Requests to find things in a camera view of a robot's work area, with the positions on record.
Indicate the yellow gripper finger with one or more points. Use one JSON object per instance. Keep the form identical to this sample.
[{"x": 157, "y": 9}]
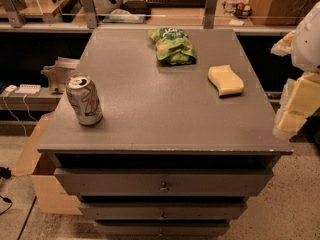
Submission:
[
  {"x": 300, "y": 99},
  {"x": 284, "y": 46}
]

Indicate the yellow sponge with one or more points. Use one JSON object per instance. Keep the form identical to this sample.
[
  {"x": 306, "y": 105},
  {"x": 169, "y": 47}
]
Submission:
[{"x": 226, "y": 81}]

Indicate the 7up soda can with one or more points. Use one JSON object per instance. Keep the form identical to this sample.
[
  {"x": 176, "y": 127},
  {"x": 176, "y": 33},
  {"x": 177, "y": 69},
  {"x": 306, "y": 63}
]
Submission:
[{"x": 83, "y": 98}]

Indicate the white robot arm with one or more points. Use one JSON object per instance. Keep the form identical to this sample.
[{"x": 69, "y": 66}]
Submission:
[{"x": 305, "y": 54}]

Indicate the clear water bottle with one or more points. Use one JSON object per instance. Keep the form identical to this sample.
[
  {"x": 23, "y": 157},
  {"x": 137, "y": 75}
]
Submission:
[{"x": 230, "y": 0}]

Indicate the black keyboard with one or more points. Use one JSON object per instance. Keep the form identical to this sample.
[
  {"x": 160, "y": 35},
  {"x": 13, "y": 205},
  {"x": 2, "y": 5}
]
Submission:
[{"x": 177, "y": 3}]

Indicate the green chip bag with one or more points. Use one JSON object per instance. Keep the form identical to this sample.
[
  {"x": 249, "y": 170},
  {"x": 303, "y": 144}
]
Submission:
[{"x": 173, "y": 46}]

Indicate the grey drawer cabinet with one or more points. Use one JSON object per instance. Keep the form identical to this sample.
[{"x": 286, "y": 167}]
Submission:
[{"x": 170, "y": 156}]

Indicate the blue tissue pack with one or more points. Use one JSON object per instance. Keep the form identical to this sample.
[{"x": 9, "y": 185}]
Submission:
[{"x": 124, "y": 16}]

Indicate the white power strip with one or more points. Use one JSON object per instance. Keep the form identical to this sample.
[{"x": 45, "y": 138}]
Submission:
[{"x": 28, "y": 89}]

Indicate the cardboard box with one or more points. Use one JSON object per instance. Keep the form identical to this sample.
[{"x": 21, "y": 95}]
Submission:
[{"x": 51, "y": 196}]

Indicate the white plastic bracket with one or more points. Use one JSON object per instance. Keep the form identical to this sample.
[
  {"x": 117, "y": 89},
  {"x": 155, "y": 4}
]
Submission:
[{"x": 58, "y": 73}]

